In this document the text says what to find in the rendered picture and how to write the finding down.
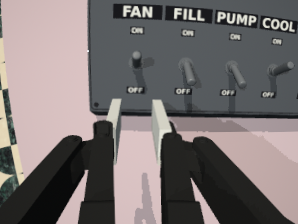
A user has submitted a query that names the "dark grey switch console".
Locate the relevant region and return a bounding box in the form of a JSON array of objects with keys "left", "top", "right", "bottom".
[{"left": 87, "top": 0, "right": 298, "bottom": 119}]

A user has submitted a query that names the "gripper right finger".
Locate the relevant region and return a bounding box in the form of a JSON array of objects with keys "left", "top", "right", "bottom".
[{"left": 151, "top": 100, "right": 295, "bottom": 224}]

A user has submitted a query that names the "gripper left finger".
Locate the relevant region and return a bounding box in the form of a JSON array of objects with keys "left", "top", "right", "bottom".
[{"left": 0, "top": 99, "right": 121, "bottom": 224}]

